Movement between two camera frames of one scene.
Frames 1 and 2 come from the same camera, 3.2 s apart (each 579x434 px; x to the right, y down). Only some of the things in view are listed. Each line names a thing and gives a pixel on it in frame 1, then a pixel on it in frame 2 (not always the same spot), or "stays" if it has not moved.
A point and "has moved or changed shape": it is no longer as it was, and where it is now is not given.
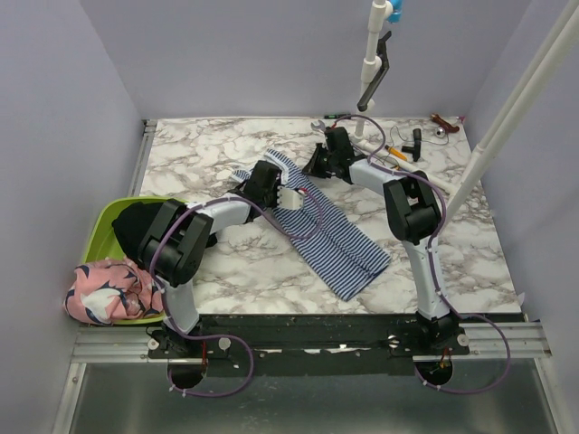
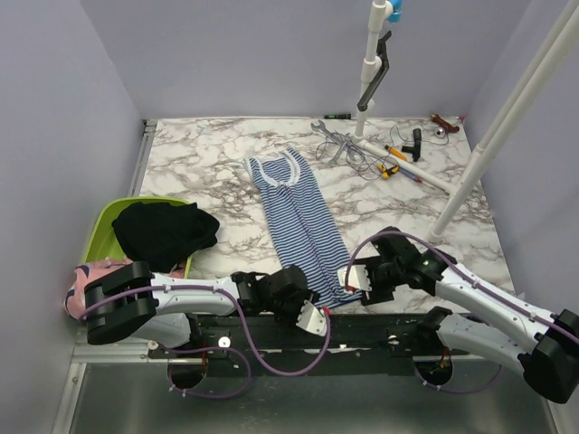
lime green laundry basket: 103,241 stays
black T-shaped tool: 416,150 stays
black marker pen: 337,116 stays
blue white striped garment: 317,240 has moved or changed shape
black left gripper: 273,203 to 301,297
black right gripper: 313,167 to 376,294
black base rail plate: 314,345 stays
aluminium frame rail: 113,344 stays
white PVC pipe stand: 358,140 stays
